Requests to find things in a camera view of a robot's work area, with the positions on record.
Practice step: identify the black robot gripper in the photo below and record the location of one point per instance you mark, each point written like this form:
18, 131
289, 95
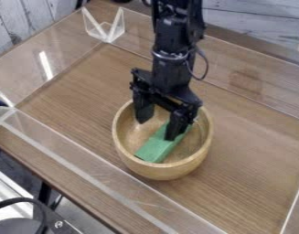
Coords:
165, 86

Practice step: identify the green rectangular block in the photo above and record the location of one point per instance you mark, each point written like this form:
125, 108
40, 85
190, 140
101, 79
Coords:
157, 148

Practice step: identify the brown wooden bowl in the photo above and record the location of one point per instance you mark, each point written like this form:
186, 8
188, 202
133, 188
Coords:
130, 134

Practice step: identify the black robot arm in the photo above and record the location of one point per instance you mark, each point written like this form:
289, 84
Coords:
180, 27

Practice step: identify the black table leg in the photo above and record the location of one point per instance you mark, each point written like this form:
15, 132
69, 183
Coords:
45, 193

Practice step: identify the clear acrylic tray enclosure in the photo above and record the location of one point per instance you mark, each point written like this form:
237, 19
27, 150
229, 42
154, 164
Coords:
65, 82

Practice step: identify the black metal base plate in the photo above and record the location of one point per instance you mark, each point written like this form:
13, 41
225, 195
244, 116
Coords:
58, 225

